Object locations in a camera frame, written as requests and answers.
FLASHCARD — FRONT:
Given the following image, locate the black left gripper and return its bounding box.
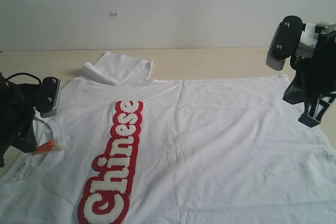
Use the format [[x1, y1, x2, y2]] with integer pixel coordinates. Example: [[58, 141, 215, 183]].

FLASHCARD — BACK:
[[1, 72, 42, 167]]

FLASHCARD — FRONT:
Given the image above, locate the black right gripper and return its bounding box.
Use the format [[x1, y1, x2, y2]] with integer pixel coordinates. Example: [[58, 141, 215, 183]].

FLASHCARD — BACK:
[[282, 27, 335, 127]]

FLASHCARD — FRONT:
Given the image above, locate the white t-shirt red lettering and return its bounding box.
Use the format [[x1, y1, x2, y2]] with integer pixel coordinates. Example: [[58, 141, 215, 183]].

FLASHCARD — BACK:
[[1, 52, 335, 223]]

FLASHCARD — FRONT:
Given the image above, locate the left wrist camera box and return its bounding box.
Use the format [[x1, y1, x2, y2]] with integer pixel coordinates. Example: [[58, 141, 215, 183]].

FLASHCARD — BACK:
[[35, 77, 61, 118]]

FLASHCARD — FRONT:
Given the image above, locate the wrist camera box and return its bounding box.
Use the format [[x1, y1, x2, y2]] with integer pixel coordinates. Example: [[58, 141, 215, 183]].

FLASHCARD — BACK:
[[266, 15, 305, 71], [35, 77, 61, 118]]

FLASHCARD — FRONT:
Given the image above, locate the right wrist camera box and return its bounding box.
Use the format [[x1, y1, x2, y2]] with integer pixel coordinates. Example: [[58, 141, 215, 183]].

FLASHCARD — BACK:
[[266, 15, 305, 71]]

